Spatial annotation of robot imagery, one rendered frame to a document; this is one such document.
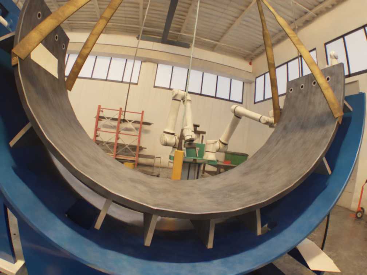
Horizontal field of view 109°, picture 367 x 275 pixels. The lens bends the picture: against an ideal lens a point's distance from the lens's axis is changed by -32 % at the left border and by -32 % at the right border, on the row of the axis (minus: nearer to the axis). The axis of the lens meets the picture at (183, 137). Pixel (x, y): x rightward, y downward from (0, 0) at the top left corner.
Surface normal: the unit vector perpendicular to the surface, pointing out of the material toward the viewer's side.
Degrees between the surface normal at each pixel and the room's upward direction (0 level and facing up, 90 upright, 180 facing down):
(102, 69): 90
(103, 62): 90
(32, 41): 79
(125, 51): 90
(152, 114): 90
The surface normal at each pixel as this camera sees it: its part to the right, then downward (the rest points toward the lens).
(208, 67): 0.21, 0.00
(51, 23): 0.56, -0.18
